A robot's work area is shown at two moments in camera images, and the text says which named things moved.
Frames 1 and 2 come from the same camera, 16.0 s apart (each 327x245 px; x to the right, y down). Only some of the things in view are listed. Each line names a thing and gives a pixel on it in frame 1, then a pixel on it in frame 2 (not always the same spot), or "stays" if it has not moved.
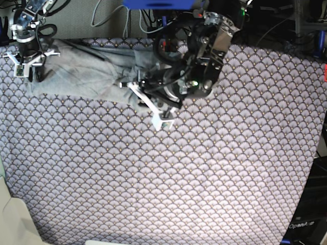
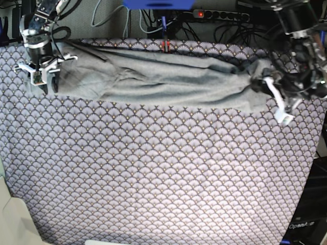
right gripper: x=168 y=83 to x=284 y=82
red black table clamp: x=165 y=44 stays
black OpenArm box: x=308 y=225 stays
